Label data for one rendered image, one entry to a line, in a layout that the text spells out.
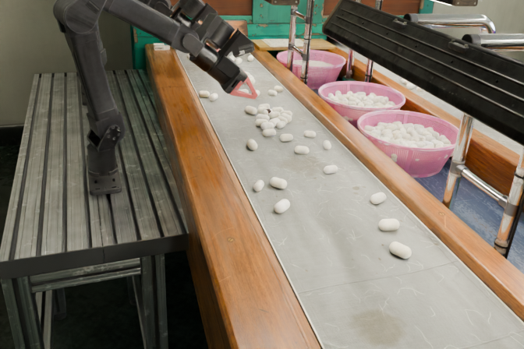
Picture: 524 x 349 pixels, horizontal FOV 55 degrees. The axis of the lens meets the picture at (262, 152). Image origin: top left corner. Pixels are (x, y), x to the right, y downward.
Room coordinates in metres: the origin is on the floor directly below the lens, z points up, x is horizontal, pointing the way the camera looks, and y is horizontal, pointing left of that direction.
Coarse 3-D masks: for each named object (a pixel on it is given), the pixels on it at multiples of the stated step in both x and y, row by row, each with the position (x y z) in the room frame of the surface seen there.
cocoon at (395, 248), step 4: (392, 244) 0.70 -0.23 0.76; (396, 244) 0.70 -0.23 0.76; (400, 244) 0.70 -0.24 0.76; (392, 248) 0.70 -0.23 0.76; (396, 248) 0.69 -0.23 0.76; (400, 248) 0.69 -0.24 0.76; (404, 248) 0.69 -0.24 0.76; (408, 248) 0.69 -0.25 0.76; (392, 252) 0.69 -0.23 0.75; (396, 252) 0.69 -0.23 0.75; (400, 252) 0.69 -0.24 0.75; (404, 252) 0.68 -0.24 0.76; (408, 252) 0.68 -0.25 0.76; (400, 256) 0.69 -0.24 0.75; (404, 256) 0.68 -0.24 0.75; (408, 256) 0.68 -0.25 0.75
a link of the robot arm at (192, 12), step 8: (184, 0) 1.64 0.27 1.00; (192, 0) 1.63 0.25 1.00; (200, 0) 1.66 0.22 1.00; (160, 8) 1.61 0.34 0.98; (168, 8) 1.61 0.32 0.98; (184, 8) 1.63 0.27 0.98; (192, 8) 1.63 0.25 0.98; (200, 8) 1.64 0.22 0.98; (168, 16) 1.61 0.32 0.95; (192, 16) 1.64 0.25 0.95
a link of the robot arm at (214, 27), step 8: (208, 16) 1.24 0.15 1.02; (216, 16) 1.22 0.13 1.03; (208, 24) 1.22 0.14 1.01; (216, 24) 1.22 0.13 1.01; (224, 24) 1.23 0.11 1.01; (200, 32) 1.21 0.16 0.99; (208, 32) 1.21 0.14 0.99; (216, 32) 1.22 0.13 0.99; (224, 32) 1.22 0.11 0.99; (232, 32) 1.25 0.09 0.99; (184, 40) 1.15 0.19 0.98; (192, 40) 1.16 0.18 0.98; (200, 40) 1.19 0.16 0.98; (216, 40) 1.21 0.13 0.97; (224, 40) 1.22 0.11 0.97; (192, 48) 1.16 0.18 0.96; (200, 48) 1.17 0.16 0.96
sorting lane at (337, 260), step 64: (192, 64) 1.83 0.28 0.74; (256, 64) 1.88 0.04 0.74; (256, 128) 1.23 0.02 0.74; (320, 128) 1.26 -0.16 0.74; (256, 192) 0.88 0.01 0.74; (320, 192) 0.90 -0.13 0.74; (384, 192) 0.91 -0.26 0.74; (320, 256) 0.68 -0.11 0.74; (384, 256) 0.69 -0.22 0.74; (448, 256) 0.70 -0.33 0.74; (320, 320) 0.53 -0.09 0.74; (384, 320) 0.54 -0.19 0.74; (448, 320) 0.55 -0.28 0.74; (512, 320) 0.55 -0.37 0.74
